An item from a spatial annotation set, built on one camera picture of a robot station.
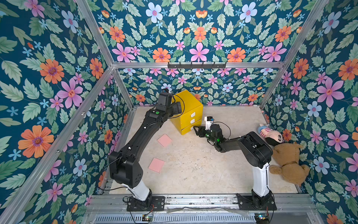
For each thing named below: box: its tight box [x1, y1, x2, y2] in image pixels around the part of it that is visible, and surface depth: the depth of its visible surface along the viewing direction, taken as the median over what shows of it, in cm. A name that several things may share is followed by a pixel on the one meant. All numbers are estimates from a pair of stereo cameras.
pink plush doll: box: [257, 123, 284, 147], surface depth 94 cm
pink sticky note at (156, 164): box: [147, 157, 165, 173], surface depth 90 cm
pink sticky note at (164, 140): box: [156, 133, 173, 147], surface depth 101 cm
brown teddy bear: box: [268, 141, 310, 187], surface depth 82 cm
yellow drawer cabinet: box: [169, 89, 204, 136], surface depth 93 cm
